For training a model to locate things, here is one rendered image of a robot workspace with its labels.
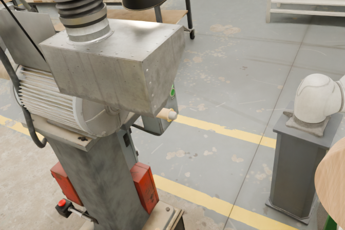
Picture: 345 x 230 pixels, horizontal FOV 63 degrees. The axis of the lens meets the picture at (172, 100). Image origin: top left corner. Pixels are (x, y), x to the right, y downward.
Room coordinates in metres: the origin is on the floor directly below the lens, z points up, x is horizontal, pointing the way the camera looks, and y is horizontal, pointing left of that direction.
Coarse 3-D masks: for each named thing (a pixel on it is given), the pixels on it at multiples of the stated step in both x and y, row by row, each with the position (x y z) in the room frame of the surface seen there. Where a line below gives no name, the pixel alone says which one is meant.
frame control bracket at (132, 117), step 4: (132, 112) 0.96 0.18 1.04; (128, 116) 0.94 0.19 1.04; (132, 116) 0.94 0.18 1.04; (136, 116) 0.95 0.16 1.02; (128, 120) 0.91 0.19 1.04; (132, 120) 0.93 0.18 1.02; (124, 124) 0.89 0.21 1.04; (128, 124) 0.91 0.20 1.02; (120, 128) 0.91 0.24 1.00; (124, 128) 0.90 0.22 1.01; (128, 128) 0.90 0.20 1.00
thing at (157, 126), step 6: (174, 96) 1.02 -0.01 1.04; (168, 102) 0.98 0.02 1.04; (174, 102) 1.02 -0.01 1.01; (168, 108) 0.98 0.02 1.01; (174, 108) 1.01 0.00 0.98; (144, 120) 0.96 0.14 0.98; (150, 120) 0.94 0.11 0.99; (156, 120) 0.92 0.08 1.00; (162, 120) 0.93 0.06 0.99; (138, 126) 0.99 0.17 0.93; (144, 126) 0.97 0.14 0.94; (150, 126) 0.95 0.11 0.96; (156, 126) 0.93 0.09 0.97; (162, 126) 0.92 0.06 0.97; (150, 132) 0.98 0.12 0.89; (156, 132) 0.93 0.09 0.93; (162, 132) 0.92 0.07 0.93
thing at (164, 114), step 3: (165, 108) 0.66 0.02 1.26; (162, 111) 0.65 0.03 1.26; (165, 111) 0.65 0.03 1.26; (168, 111) 0.64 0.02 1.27; (159, 114) 0.65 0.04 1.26; (162, 114) 0.64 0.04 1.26; (165, 114) 0.64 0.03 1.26; (159, 117) 0.65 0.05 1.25; (162, 117) 0.64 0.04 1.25; (165, 117) 0.63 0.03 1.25; (168, 120) 0.64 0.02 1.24
